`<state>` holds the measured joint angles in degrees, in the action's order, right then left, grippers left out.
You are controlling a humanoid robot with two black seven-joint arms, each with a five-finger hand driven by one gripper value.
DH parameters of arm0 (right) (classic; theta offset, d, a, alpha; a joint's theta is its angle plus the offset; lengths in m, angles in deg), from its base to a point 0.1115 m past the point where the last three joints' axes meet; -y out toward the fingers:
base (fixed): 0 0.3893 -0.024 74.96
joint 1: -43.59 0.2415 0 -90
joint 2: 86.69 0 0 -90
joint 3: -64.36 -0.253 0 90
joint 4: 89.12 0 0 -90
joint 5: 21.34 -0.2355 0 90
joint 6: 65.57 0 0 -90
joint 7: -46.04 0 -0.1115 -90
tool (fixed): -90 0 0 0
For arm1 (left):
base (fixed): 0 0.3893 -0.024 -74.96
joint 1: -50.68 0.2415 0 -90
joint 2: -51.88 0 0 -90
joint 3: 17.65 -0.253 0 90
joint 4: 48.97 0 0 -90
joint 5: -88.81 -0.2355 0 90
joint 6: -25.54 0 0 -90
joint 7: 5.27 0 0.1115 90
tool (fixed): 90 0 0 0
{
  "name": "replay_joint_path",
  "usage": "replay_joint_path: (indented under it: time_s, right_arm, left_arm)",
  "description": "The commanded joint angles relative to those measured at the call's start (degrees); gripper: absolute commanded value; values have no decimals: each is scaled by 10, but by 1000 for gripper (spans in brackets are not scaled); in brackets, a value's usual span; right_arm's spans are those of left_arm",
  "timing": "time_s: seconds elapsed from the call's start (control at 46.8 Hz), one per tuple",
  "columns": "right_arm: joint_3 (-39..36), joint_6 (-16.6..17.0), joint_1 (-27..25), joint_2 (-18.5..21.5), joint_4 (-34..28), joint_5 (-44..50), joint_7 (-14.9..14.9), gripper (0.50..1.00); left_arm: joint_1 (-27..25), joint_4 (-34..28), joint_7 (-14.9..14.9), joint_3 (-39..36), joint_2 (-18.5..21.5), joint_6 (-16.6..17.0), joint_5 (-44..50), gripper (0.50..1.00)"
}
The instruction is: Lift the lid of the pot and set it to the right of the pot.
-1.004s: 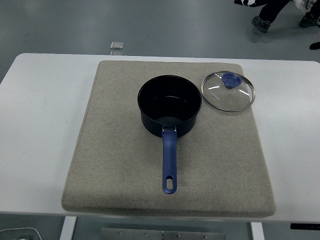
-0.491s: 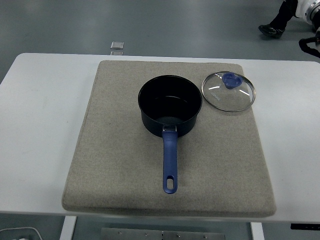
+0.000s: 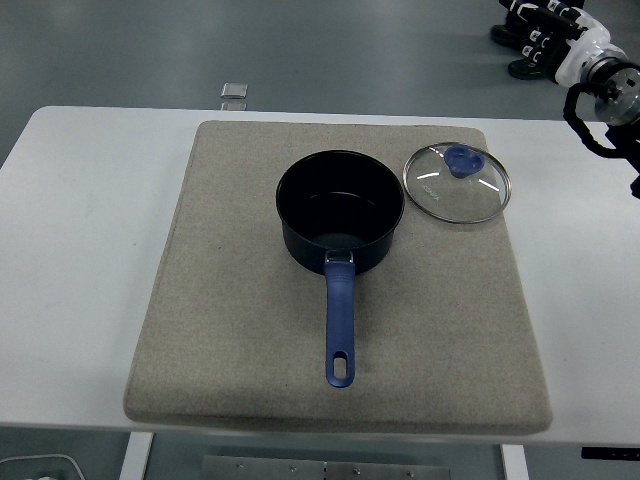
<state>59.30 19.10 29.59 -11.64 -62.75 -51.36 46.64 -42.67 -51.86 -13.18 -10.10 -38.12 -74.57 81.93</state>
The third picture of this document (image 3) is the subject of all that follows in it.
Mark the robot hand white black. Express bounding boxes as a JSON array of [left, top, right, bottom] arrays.
[[498, 0, 624, 87]]

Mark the glass pot lid blue knob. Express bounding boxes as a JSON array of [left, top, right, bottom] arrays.
[[402, 141, 513, 225]]

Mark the person's foot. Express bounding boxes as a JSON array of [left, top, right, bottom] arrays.
[[491, 23, 527, 50], [507, 58, 549, 81]]

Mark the black table control panel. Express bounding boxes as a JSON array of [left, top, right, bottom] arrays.
[[580, 446, 640, 460]]

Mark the white table leg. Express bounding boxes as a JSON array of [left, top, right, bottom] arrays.
[[118, 430, 155, 480], [499, 443, 529, 480]]

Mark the beige fabric mat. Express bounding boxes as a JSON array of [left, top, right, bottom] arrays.
[[122, 119, 554, 435]]

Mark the grey metal plate with screws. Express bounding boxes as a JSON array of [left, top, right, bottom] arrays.
[[201, 454, 451, 480]]

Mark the black saucepan blue handle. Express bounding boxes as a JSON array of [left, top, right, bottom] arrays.
[[274, 149, 405, 389]]

